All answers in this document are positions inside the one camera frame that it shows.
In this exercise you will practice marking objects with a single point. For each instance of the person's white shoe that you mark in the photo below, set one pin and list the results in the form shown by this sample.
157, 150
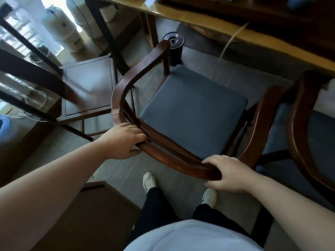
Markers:
149, 181
210, 197

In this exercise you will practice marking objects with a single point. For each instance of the person's right hand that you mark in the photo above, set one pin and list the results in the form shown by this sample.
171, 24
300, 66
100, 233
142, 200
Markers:
235, 176

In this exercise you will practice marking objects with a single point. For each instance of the dark wooden square-seat chair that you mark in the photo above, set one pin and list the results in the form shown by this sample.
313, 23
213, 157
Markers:
89, 86

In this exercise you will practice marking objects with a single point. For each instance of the person's left forearm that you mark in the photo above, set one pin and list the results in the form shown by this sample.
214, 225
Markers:
47, 196

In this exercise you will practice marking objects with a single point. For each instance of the person's right thumb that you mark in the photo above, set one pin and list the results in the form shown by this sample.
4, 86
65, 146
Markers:
213, 185

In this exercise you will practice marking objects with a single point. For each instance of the person's black trousers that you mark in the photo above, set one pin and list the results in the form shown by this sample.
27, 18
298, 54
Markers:
157, 209

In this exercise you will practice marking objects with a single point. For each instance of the long wooden table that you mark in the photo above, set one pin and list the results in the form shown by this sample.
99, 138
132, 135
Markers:
209, 18

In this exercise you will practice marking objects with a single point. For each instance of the blue seat cushion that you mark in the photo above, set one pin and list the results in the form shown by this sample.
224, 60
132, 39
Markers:
193, 112
322, 148

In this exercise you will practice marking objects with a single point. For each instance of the blue bucket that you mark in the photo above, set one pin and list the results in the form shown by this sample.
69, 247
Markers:
4, 128

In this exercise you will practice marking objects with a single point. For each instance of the person's light blue shirt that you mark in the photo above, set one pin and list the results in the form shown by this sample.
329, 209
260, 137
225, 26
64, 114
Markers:
193, 237

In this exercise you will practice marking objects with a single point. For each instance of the person's white left shoe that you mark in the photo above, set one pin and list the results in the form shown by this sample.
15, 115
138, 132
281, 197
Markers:
149, 181

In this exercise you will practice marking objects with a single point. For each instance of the white water jug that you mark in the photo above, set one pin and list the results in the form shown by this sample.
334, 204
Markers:
65, 31
83, 15

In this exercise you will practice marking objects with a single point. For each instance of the person's left hand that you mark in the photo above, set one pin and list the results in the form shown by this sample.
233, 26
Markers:
117, 143

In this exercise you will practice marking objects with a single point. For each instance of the black cylindrical bin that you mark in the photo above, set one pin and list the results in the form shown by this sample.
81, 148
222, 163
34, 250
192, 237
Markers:
174, 48

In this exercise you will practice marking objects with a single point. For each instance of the person's left thumb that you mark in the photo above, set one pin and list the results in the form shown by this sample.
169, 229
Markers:
134, 152

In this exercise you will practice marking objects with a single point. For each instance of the blue round object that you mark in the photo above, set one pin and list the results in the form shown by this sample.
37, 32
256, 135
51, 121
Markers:
299, 2

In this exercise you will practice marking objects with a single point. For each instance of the person's right forearm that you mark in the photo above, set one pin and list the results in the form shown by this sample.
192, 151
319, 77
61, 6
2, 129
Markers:
293, 214

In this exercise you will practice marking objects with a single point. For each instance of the person's white right shoe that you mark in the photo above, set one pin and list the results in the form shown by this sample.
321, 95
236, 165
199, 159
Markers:
210, 197

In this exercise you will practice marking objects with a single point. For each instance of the brown wooden armchair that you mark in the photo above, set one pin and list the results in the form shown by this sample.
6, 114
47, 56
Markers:
178, 164
298, 122

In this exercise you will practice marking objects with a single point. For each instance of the brown low cabinet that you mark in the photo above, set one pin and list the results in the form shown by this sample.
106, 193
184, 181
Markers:
89, 222

